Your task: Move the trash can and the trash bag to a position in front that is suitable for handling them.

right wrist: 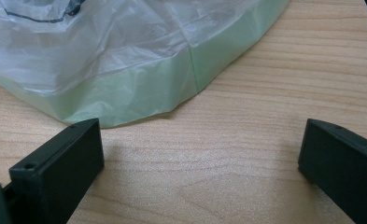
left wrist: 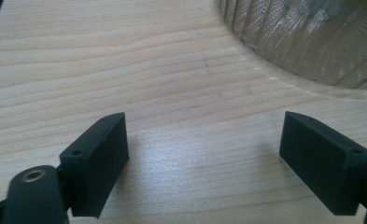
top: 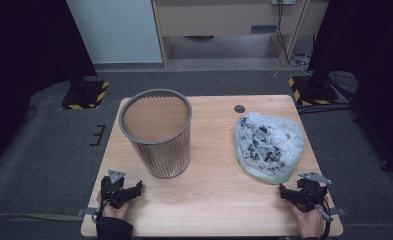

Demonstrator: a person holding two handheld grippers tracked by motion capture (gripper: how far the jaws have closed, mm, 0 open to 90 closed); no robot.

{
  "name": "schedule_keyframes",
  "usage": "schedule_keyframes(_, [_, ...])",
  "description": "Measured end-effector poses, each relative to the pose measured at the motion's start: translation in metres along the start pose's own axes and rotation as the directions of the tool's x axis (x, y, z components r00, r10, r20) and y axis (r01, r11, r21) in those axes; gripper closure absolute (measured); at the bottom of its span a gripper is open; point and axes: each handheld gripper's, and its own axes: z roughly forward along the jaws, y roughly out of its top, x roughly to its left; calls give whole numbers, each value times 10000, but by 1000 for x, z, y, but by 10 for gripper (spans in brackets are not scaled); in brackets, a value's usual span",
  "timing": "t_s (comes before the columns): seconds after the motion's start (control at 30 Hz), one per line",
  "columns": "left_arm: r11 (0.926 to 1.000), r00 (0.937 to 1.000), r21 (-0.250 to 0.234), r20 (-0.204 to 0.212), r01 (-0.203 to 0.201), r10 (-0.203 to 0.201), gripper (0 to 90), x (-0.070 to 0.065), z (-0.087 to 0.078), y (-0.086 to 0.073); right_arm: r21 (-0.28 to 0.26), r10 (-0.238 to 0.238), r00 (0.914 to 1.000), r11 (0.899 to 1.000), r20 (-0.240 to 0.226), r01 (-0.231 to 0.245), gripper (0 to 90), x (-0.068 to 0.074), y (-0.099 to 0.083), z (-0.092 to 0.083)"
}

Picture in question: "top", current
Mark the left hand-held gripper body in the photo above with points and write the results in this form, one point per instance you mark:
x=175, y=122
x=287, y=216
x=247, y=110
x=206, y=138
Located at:
x=112, y=193

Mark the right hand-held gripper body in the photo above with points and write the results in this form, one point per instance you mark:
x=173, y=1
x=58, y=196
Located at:
x=312, y=193

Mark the slatted cylindrical waste bin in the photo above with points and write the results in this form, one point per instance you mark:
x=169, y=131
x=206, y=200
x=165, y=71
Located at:
x=165, y=156

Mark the panda print plastic bag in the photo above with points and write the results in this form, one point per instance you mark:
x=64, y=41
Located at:
x=267, y=143

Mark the person's left hand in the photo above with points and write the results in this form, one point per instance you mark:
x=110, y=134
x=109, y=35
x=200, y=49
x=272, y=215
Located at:
x=114, y=213

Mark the person's right hand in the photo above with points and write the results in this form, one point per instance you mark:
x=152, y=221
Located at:
x=310, y=223

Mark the black table grommet cap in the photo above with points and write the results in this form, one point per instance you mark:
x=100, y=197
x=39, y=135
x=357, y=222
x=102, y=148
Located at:
x=239, y=108

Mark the black base with hazard stripes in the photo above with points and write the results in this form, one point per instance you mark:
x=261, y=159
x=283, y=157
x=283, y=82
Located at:
x=84, y=96
x=312, y=93

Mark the black curtain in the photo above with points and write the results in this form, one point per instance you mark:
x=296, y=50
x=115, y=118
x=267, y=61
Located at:
x=374, y=66
x=27, y=50

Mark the black floor bracket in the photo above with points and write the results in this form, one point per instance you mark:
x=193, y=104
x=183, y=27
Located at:
x=99, y=135

